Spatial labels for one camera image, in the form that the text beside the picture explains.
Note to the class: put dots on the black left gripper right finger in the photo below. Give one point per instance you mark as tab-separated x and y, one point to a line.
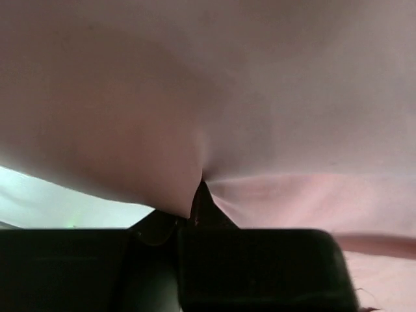
224	268

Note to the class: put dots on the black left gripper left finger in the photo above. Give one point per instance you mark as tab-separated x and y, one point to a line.
91	269

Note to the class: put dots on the pink trousers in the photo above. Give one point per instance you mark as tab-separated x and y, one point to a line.
295	113

